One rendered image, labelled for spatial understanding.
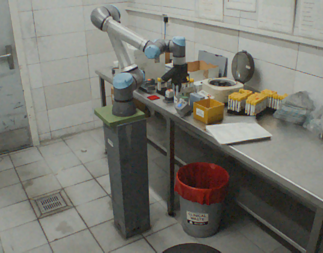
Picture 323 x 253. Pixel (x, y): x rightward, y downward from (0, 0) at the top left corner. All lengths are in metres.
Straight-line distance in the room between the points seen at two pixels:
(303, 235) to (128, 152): 1.17
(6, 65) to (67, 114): 0.87
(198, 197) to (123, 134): 0.63
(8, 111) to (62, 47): 0.85
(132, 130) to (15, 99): 1.85
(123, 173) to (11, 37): 1.92
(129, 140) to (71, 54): 1.88
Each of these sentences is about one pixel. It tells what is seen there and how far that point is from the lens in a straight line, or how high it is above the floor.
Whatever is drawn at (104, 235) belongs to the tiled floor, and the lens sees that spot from 2.58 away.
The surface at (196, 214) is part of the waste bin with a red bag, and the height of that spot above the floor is 0.23.
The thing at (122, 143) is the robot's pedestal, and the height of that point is 0.75.
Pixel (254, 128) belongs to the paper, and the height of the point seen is 0.89.
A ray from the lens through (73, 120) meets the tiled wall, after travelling 4.01.
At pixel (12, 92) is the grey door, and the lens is 3.68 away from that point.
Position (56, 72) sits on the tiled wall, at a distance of 3.79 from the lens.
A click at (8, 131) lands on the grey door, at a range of 3.80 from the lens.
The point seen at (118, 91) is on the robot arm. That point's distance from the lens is 2.05.
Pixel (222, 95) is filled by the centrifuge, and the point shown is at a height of 0.95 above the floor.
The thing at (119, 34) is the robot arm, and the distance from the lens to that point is 1.97.
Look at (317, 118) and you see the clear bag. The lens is 2.05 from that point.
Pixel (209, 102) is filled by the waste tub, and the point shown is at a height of 0.95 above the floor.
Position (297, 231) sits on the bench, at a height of 0.27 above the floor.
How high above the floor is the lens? 1.72
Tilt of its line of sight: 25 degrees down
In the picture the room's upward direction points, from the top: 1 degrees counter-clockwise
